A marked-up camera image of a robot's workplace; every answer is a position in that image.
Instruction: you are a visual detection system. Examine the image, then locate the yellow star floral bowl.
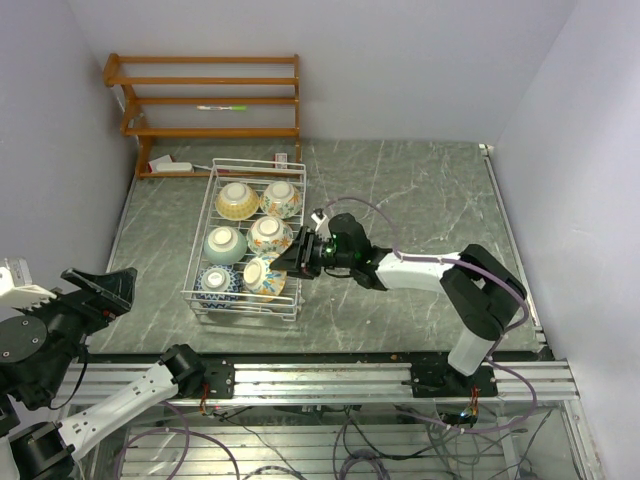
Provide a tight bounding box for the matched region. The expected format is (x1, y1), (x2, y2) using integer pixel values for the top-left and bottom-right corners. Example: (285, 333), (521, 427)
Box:
(259, 180), (302, 220)

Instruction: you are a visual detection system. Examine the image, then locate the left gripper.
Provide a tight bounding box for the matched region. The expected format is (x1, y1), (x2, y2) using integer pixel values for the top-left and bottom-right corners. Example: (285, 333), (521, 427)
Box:
(11, 263), (137, 398)

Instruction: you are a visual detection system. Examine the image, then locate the small red white box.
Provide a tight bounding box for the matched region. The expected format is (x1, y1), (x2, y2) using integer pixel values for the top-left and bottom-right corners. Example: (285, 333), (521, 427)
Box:
(273, 152), (288, 170)

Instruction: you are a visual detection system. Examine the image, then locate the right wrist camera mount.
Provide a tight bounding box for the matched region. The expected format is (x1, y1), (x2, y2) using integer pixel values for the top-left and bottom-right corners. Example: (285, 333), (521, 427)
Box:
(311, 208), (331, 240)

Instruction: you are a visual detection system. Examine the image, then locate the green white pen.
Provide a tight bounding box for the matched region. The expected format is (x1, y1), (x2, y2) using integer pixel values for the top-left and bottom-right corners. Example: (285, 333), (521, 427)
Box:
(196, 105), (248, 112)

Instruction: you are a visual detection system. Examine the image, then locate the white red spatula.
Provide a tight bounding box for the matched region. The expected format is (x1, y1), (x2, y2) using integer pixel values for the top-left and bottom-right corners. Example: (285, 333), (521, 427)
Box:
(147, 155), (213, 174)

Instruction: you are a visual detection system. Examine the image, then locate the pale green celadon bowl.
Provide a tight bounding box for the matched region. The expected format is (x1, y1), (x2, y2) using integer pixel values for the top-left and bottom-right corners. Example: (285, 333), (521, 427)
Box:
(203, 226), (248, 265)

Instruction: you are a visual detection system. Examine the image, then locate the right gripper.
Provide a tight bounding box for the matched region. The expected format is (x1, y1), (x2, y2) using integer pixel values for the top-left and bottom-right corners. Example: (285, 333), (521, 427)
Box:
(270, 226), (354, 279)

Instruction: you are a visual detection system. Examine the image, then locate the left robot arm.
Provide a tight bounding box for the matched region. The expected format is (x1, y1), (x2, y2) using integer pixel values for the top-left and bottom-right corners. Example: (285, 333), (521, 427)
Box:
(1, 258), (205, 479)

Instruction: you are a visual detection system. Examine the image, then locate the yellow sun pattern bowl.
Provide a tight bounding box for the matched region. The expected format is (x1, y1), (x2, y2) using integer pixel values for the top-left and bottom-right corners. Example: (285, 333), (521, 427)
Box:
(215, 182), (260, 221)

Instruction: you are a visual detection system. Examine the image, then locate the aluminium rail frame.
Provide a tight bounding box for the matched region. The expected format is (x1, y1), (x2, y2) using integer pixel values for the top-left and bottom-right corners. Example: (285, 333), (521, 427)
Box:
(74, 352), (604, 479)

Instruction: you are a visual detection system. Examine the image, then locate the red blue zigzag bowl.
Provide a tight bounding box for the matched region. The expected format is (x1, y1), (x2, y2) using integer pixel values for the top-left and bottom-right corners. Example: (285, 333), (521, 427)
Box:
(194, 265), (242, 310)

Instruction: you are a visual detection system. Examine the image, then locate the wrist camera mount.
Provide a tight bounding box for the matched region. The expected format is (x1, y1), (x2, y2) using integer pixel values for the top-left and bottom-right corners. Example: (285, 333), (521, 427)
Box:
(311, 208), (331, 240)
(0, 257), (57, 312)

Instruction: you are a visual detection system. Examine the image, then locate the white wire dish rack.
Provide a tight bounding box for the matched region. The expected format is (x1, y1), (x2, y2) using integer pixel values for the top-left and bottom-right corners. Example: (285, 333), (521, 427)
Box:
(182, 158), (307, 321)

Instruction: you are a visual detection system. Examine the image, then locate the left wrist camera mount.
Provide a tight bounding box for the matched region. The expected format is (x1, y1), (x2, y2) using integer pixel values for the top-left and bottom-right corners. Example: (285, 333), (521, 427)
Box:
(0, 257), (57, 312)

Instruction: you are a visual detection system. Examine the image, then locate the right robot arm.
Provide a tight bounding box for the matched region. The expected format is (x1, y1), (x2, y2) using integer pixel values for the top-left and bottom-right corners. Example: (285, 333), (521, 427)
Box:
(270, 209), (528, 396)

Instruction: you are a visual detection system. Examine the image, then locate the orange blue floral bowl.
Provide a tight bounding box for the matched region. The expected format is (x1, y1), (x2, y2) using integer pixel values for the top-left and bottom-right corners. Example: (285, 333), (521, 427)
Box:
(243, 252), (287, 303)

